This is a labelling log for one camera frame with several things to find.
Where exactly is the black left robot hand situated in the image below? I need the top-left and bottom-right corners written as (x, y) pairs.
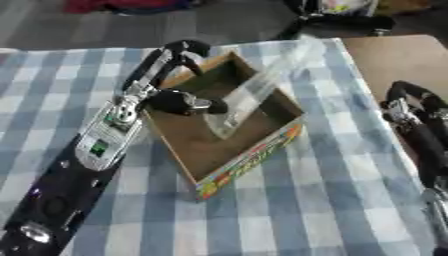
top-left (119, 39), bottom-right (231, 117)

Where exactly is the red bag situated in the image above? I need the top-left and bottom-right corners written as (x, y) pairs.
top-left (61, 0), bottom-right (198, 15)

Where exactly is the white bag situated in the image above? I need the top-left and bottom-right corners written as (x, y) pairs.
top-left (318, 0), bottom-right (380, 17)

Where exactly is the clear plastic bottle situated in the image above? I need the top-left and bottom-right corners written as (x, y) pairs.
top-left (203, 35), bottom-right (329, 140)

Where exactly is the black chair base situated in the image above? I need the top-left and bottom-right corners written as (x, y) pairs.
top-left (273, 0), bottom-right (399, 41)

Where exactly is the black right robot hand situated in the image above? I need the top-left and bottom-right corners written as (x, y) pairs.
top-left (378, 80), bottom-right (448, 190)

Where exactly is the cardboard box with colourful print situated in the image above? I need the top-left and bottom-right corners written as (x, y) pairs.
top-left (140, 49), bottom-right (307, 202)

